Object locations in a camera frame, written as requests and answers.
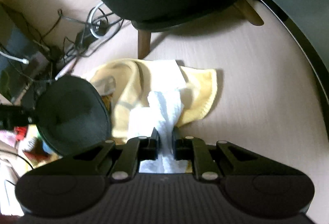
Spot white paper tissue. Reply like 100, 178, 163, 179
128, 60, 188, 174

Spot blue tissue pack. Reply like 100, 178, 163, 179
42, 141, 55, 155

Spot yellow cartoon print cloth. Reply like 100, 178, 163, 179
90, 59, 218, 141

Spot tangled black cables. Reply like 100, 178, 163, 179
0, 2, 124, 101

